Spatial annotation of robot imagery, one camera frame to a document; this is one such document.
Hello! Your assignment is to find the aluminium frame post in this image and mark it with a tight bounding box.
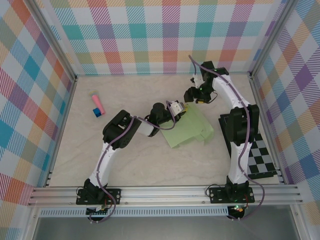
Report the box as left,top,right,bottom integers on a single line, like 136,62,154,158
247,0,297,78
24,0,77,83

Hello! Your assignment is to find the slotted white cable duct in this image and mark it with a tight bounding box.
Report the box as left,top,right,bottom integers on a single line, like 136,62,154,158
39,208,230,218

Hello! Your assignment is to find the aluminium cross rail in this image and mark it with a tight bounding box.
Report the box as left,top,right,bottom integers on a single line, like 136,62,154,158
27,184,305,207

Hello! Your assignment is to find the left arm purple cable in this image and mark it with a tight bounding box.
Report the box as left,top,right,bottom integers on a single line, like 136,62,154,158
87,100,181,224

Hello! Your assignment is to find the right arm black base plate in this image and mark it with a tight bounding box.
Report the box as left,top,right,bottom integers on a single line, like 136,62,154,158
208,186,256,204

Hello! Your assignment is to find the black grey checkerboard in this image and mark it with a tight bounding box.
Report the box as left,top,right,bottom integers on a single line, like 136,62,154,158
218,113,278,180

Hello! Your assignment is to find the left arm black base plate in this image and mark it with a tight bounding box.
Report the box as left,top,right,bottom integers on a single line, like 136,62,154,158
76,187,122,206

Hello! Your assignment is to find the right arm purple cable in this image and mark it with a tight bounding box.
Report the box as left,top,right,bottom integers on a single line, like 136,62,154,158
188,54,266,222

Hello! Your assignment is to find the pink toy microphone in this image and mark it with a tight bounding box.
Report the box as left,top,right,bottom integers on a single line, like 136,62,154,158
87,89,106,115

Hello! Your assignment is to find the aluminium side rail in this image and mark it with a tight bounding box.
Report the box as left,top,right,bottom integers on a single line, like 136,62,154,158
43,76,78,187
248,72,286,185

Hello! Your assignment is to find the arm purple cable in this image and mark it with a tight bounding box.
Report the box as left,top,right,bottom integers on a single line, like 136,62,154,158
87,100,181,224
188,54,266,222

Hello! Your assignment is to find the small electronics board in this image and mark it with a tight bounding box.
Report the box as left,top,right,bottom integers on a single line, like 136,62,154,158
86,204,112,217
228,204,247,216

